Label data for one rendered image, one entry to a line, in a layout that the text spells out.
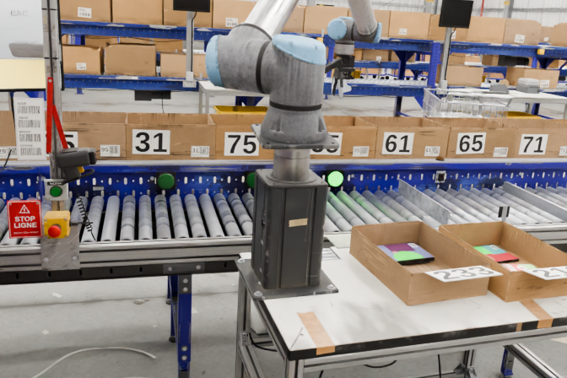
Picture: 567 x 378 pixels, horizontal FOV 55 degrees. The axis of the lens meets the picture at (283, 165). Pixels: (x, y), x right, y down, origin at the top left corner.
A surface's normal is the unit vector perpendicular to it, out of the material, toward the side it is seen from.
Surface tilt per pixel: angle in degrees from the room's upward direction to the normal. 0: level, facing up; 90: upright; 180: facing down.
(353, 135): 91
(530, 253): 89
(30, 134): 90
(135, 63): 90
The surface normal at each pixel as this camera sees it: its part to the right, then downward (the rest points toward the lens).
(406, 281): -0.94, 0.04
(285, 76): -0.37, 0.29
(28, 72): 0.56, 0.18
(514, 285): 0.28, 0.26
